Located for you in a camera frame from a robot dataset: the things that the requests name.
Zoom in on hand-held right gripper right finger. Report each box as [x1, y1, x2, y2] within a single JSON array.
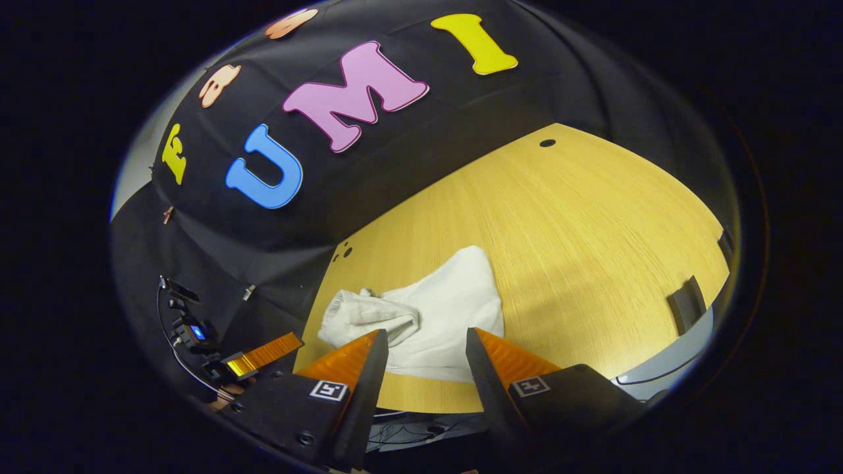
[[465, 327, 649, 456]]

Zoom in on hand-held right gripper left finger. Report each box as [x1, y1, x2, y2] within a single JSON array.
[[227, 329, 389, 472]]

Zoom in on white jeans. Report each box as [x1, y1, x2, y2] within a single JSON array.
[[317, 246, 505, 384]]

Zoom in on black backdrop cloth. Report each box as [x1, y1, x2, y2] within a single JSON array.
[[111, 0, 740, 373]]

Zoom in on tangle of black floor cables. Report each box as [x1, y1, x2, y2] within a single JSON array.
[[367, 420, 456, 451]]

